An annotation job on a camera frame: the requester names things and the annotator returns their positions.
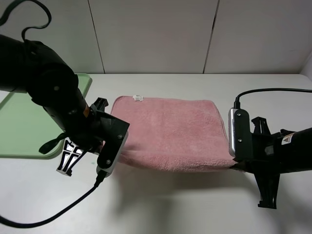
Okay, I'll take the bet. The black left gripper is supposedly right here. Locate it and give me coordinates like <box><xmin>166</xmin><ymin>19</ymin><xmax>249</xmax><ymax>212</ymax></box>
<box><xmin>57</xmin><ymin>97</ymin><xmax>130</xmax><ymax>176</ymax></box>

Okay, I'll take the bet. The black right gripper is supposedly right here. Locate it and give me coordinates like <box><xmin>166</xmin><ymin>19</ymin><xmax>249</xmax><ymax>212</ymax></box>
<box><xmin>234</xmin><ymin>117</ymin><xmax>293</xmax><ymax>209</ymax></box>

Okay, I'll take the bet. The pink terry towel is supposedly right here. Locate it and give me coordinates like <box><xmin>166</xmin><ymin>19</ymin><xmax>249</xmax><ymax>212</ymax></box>
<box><xmin>111</xmin><ymin>96</ymin><xmax>235</xmax><ymax>172</ymax></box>

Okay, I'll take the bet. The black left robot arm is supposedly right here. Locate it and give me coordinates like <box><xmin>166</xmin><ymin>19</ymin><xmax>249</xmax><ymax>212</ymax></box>
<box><xmin>0</xmin><ymin>36</ymin><xmax>130</xmax><ymax>176</ymax></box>

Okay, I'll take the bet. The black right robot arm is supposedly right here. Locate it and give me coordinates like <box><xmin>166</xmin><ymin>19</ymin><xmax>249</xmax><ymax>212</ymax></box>
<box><xmin>234</xmin><ymin>117</ymin><xmax>312</xmax><ymax>209</ymax></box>

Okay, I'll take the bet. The green plastic tray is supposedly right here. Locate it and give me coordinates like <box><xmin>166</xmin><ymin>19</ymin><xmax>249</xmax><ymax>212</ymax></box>
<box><xmin>0</xmin><ymin>72</ymin><xmax>93</xmax><ymax>159</ymax></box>

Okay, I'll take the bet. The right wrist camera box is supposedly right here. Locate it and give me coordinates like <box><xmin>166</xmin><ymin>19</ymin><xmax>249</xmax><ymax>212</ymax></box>
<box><xmin>228</xmin><ymin>108</ymin><xmax>253</xmax><ymax>161</ymax></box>

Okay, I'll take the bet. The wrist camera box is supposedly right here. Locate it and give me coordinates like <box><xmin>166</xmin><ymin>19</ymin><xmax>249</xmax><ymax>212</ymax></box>
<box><xmin>97</xmin><ymin>126</ymin><xmax>129</xmax><ymax>177</ymax></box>
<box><xmin>228</xmin><ymin>108</ymin><xmax>253</xmax><ymax>161</ymax></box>

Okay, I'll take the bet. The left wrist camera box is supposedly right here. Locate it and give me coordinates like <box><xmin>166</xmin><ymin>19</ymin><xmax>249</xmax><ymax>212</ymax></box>
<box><xmin>97</xmin><ymin>126</ymin><xmax>129</xmax><ymax>177</ymax></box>

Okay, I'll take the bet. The black left camera cable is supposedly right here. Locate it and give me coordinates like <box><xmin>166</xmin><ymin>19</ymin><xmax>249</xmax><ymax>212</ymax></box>
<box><xmin>0</xmin><ymin>0</ymin><xmax>108</xmax><ymax>230</ymax></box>

